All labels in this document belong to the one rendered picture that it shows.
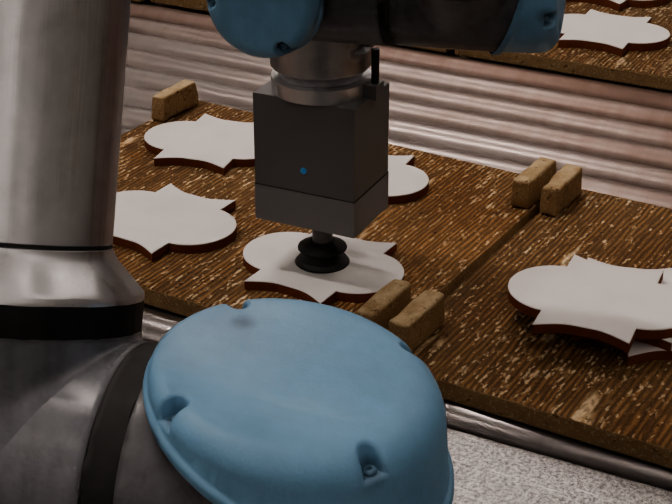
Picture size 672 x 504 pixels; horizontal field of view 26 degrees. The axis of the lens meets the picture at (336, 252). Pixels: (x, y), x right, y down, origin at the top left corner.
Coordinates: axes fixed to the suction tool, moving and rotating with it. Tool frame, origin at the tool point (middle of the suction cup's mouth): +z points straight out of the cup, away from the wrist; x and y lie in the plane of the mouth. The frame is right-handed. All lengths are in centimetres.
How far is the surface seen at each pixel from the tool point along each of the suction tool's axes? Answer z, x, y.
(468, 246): 0.4, -8.9, -8.9
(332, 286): -0.5, 3.5, -2.6
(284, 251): -0.5, -0.1, 3.4
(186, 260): 0.3, 3.2, 10.6
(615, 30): 0, -65, -5
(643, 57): 0, -60, -10
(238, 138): -0.5, -19.1, 18.2
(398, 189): -0.5, -15.0, 0.0
